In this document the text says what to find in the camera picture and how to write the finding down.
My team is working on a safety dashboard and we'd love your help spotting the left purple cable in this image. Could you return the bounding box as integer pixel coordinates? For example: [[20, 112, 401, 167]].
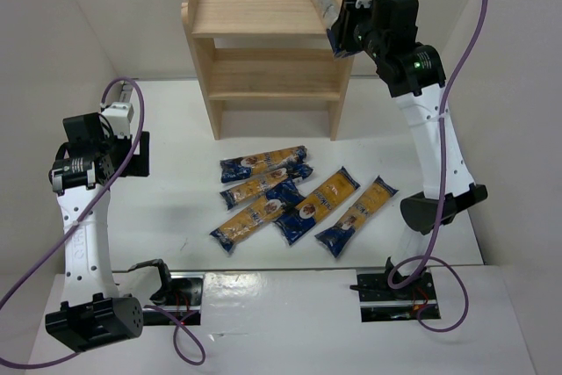
[[0, 76, 207, 370]]

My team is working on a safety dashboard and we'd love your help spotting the front left spaghetti bag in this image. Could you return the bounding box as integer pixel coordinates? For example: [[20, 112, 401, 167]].
[[210, 179, 305, 254]]

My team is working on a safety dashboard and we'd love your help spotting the middle spaghetti bag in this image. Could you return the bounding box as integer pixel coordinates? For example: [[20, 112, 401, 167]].
[[275, 167, 360, 246]]

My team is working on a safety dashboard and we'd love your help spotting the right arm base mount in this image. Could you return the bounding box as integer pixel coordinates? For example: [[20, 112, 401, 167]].
[[349, 270, 441, 322]]

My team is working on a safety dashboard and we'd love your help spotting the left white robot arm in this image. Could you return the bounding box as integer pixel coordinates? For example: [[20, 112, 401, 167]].
[[45, 103, 171, 353]]

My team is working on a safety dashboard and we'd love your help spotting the clear back spaghetti bag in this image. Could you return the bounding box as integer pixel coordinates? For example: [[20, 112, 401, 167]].
[[311, 0, 352, 59]]

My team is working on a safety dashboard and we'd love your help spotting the wooden three-tier shelf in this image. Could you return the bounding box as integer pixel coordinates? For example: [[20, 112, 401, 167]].
[[181, 0, 353, 140]]

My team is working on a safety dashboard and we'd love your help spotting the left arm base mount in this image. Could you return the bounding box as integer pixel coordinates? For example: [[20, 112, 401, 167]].
[[112, 272, 206, 328]]

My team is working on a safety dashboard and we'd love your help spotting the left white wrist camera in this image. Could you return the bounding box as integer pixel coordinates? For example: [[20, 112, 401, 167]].
[[101, 102, 134, 139]]

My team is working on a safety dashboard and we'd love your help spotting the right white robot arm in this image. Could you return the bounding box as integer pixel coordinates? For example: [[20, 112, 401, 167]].
[[330, 0, 488, 289]]

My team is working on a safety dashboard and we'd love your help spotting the far right spaghetti bag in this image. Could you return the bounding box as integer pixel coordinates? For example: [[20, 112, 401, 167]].
[[315, 176, 399, 259]]

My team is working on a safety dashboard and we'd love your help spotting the top spaghetti bag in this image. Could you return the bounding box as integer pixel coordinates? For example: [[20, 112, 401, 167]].
[[220, 145, 307, 184]]

